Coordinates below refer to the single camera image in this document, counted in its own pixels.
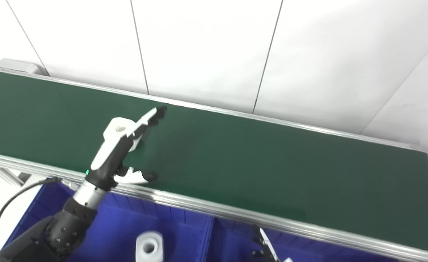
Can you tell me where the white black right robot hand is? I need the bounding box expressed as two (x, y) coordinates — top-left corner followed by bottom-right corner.
(252, 224), (295, 262)

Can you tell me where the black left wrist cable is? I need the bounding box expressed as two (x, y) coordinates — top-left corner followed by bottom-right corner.
(0, 177), (63, 262)

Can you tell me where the blue plastic bin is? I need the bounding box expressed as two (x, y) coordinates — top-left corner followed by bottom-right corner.
(207, 217), (428, 262)
(1, 182), (215, 262)

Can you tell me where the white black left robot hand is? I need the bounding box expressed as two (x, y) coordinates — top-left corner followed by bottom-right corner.
(85, 106), (167, 191)

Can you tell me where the green conveyor belt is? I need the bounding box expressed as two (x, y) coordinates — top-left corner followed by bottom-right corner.
(0, 58), (428, 262)
(0, 71), (428, 252)

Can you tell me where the white plastic part with hole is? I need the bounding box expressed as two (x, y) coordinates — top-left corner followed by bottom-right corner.
(135, 231), (164, 262)
(103, 117), (144, 146)

